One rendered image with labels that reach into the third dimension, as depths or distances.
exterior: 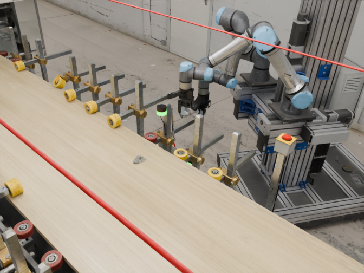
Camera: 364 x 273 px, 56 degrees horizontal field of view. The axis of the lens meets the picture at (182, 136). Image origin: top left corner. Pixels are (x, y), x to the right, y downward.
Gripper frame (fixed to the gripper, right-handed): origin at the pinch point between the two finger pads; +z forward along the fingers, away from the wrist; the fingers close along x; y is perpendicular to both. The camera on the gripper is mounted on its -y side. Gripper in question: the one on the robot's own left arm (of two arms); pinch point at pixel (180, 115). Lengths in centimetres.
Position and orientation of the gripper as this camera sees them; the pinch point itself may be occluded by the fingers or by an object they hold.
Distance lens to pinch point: 215.8
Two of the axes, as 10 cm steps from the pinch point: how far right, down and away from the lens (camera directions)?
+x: 3.7, -5.0, 7.8
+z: -0.4, 8.3, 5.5
